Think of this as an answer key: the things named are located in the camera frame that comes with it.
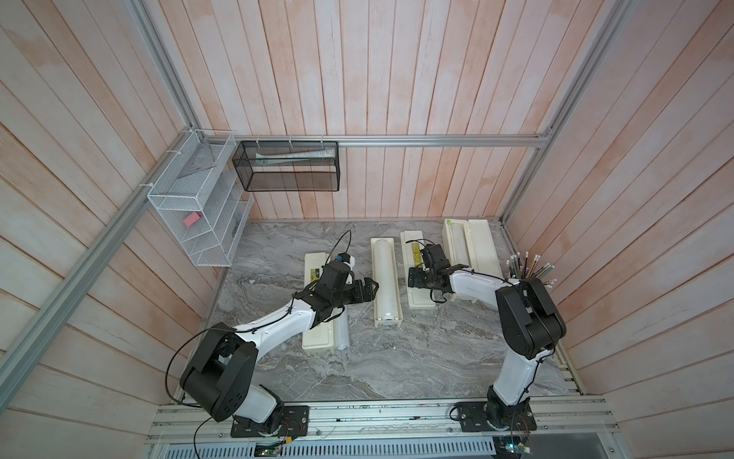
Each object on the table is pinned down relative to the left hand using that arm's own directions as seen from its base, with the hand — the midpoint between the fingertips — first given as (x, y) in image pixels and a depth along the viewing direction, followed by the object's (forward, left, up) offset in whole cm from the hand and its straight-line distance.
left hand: (367, 291), depth 86 cm
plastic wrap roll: (0, -6, -5) cm, 8 cm away
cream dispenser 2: (-6, -10, -7) cm, 14 cm away
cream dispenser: (-13, +14, -3) cm, 19 cm away
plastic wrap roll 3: (-9, +8, -9) cm, 15 cm away
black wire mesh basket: (+40, +28, +18) cm, 52 cm away
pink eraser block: (+14, +52, +17) cm, 56 cm away
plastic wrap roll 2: (+22, -34, -5) cm, 41 cm away
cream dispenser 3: (+23, -39, -4) cm, 45 cm away
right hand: (+12, -19, -9) cm, 24 cm away
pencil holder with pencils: (+9, -51, +1) cm, 51 cm away
